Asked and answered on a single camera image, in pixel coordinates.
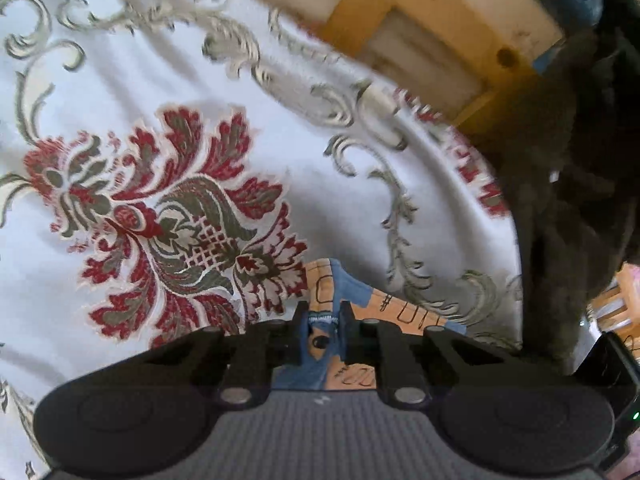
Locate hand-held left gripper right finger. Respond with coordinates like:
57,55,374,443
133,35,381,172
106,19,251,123
339,301,507,407

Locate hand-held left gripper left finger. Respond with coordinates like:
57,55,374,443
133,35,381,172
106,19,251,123
144,301,310,407

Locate blue patterned pants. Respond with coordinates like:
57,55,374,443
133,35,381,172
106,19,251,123
274,257,469,392

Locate dark fuzzy clothing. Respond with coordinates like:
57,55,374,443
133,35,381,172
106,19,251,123
492,0,640,377

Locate white floral bedspread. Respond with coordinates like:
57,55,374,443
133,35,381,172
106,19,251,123
0,0,526,480

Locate wooden bed frame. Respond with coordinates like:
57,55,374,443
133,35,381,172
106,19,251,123
219,0,567,137

